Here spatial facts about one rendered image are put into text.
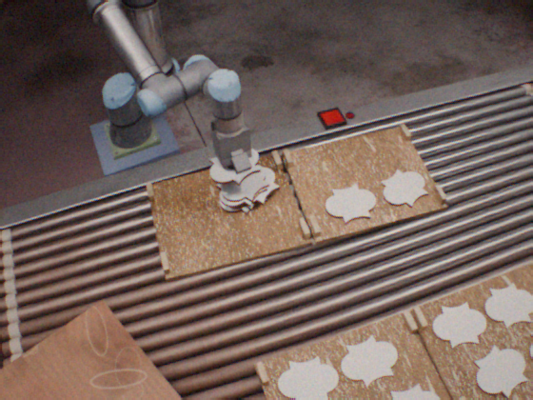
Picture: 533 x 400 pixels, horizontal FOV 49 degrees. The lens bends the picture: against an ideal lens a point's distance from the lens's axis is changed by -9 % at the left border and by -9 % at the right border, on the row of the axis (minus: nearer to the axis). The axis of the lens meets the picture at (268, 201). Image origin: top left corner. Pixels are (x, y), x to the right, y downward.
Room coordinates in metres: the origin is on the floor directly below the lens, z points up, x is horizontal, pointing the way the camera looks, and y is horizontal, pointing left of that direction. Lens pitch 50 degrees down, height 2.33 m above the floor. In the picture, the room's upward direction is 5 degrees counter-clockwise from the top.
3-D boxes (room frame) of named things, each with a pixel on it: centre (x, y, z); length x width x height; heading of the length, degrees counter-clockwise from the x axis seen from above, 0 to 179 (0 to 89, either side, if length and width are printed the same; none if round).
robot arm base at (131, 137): (1.55, 0.45, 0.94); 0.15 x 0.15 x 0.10
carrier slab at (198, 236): (1.13, 0.13, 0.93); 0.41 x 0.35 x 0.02; 102
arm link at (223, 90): (1.18, 0.09, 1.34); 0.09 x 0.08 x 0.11; 31
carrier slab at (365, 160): (1.21, -0.28, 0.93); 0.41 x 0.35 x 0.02; 101
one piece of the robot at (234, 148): (1.15, 0.08, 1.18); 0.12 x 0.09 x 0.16; 22
